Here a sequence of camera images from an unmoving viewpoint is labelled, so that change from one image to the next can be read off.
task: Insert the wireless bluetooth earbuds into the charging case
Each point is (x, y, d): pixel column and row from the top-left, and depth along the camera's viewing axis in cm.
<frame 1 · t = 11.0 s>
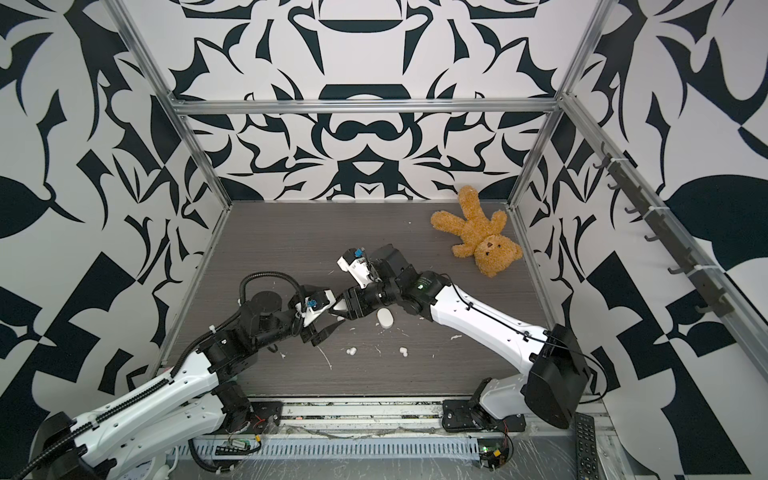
left hand: (332, 296, 73), fingers open
right hand: (335, 306, 69), fingers open
brown teddy bear: (482, 239, 102), point 8 cm above the table
white earbud charging case: (385, 317, 90), point 4 cm above the table

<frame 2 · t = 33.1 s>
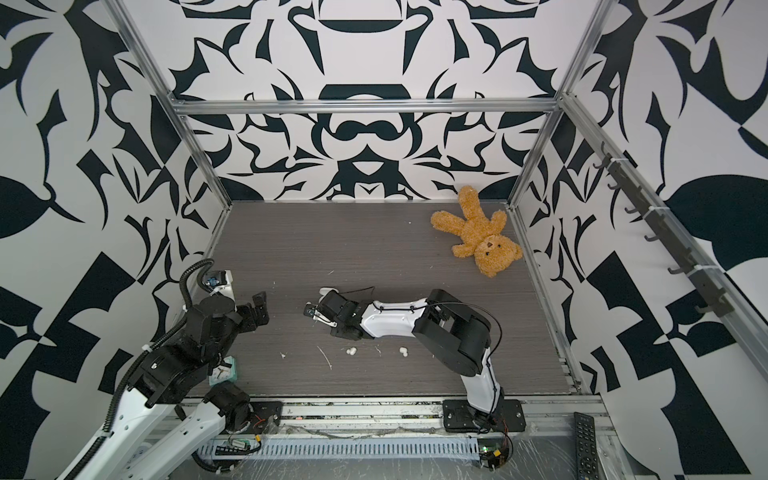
left hand: (243, 293, 71), fingers open
right hand: (340, 311, 91), fingers open
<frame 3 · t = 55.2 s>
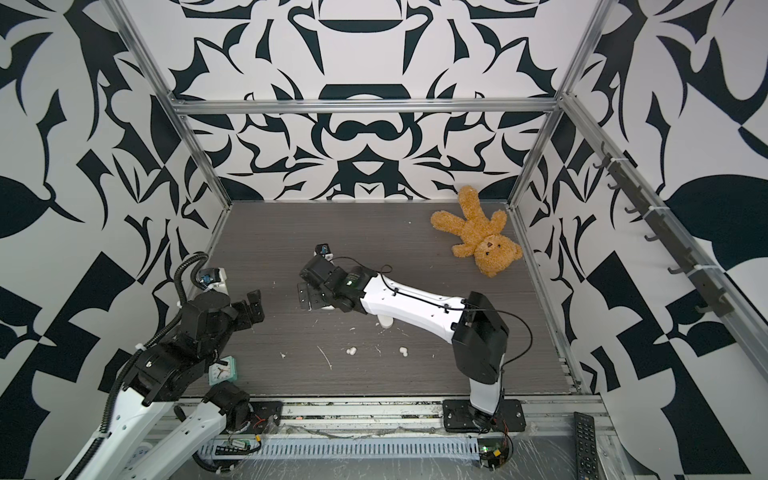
left hand: (237, 292, 70), fingers open
right hand: (314, 291, 79), fingers open
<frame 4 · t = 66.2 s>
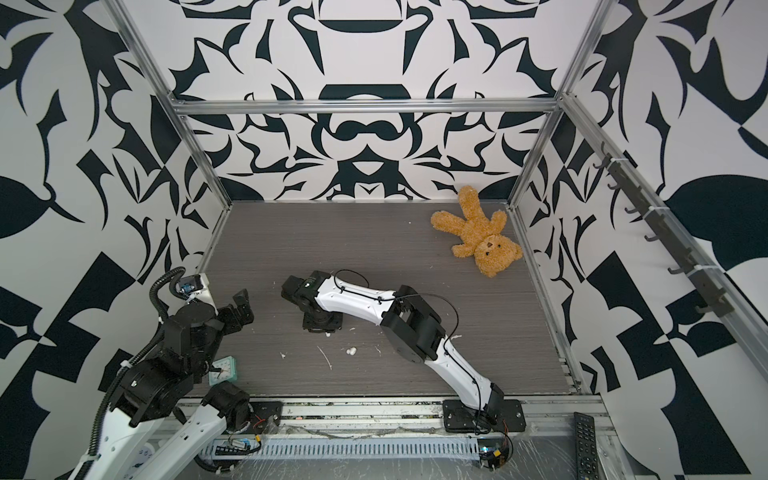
left hand: (223, 294, 68), fingers open
right hand: (317, 331, 86), fingers closed
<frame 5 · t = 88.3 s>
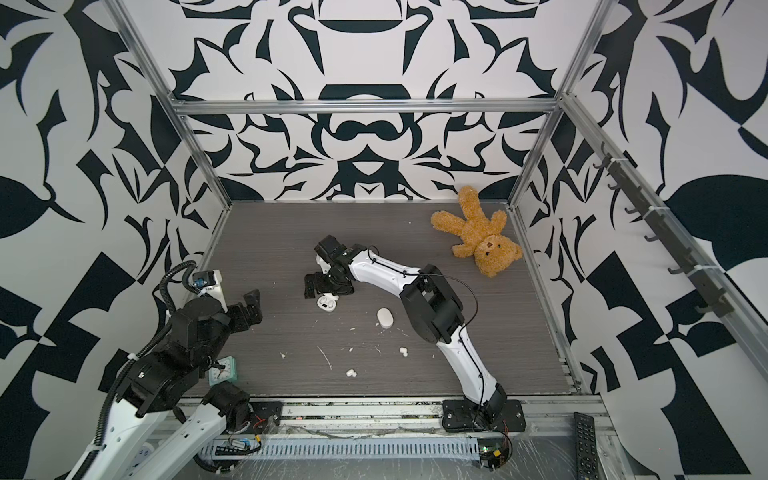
left hand: (236, 292, 69), fingers open
right hand: (315, 293, 90), fingers open
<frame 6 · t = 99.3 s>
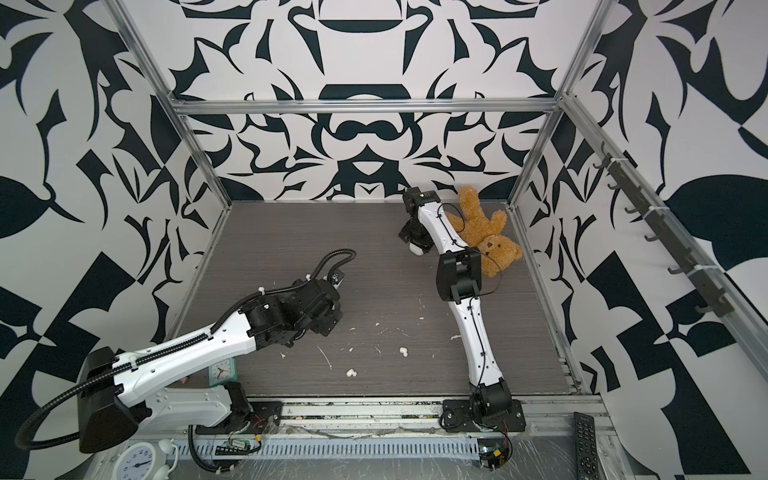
left hand: (321, 294, 77), fingers open
right hand: (411, 240, 105), fingers open
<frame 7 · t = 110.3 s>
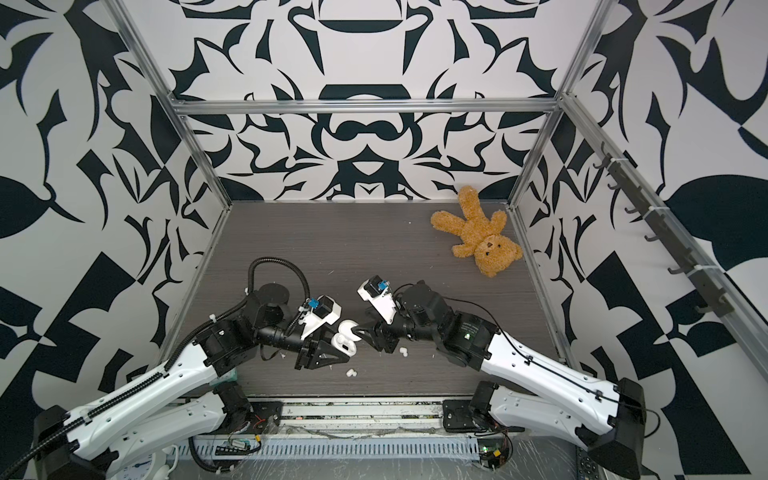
left hand: (349, 346, 64), fingers open
right hand: (359, 320, 66), fingers open
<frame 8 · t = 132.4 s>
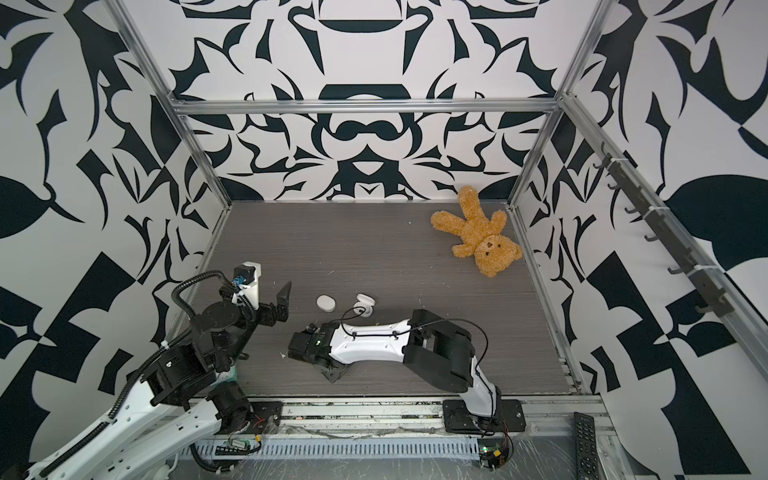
left hand: (266, 277, 68), fingers open
right hand: (338, 364, 82), fingers closed
